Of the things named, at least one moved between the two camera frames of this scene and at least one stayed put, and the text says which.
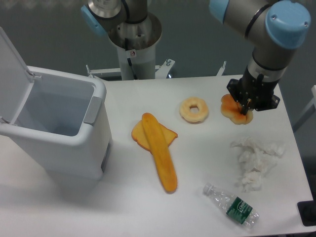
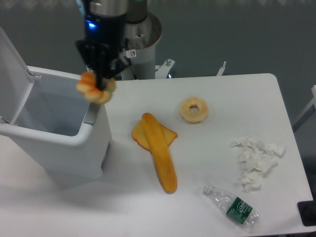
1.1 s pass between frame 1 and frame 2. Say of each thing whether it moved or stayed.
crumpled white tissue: stayed
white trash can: stayed
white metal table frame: stayed
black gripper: moved
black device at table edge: stayed
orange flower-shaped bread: moved
